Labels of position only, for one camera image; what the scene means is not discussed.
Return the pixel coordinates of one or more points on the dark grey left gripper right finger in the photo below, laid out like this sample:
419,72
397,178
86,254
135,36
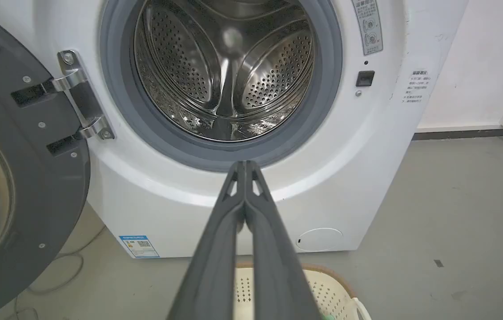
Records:
273,262

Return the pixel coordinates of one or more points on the chrome door hinge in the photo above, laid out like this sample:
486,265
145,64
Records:
83,95

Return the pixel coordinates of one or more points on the cream perforated laundry basket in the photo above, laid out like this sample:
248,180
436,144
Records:
327,293

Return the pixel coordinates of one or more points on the white front-load washing machine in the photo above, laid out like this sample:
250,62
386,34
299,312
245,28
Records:
367,146

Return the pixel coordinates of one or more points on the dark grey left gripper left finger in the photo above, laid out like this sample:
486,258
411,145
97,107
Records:
215,262

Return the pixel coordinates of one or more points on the grey warning label sticker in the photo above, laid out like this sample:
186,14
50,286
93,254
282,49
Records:
368,24

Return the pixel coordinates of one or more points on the grey washing machine door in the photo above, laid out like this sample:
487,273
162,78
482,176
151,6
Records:
15,169

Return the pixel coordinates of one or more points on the blue energy label sticker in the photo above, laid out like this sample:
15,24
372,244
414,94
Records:
139,246

